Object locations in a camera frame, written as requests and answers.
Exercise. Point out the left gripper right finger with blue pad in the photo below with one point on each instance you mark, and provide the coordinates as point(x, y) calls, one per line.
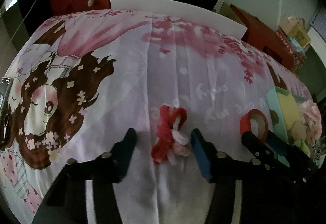
point(214, 165)

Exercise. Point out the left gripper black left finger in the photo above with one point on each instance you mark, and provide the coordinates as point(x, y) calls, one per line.
point(113, 165)

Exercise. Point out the red white pipe-cleaner flower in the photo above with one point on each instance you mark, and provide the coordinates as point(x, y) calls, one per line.
point(171, 141)

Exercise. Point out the red tape roll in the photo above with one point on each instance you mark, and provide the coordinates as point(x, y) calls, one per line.
point(254, 121)

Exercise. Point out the pink white fuzzy sock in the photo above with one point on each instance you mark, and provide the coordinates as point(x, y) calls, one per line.
point(312, 120)

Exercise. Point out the mint green cardboard tray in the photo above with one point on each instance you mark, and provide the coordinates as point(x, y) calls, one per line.
point(298, 130)

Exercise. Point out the pink cartoon bed sheet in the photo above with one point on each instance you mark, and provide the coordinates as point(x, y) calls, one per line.
point(82, 80)

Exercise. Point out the patterned red white box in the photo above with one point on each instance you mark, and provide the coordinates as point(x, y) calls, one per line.
point(298, 60)

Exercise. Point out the smartphone on bed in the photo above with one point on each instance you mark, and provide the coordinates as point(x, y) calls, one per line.
point(6, 84)

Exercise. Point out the red cardboard box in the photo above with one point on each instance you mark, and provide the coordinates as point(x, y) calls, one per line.
point(264, 38)

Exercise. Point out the white foam board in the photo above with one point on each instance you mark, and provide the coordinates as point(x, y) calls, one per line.
point(186, 12)

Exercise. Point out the small beige gift bag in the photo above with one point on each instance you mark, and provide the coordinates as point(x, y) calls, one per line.
point(295, 27)

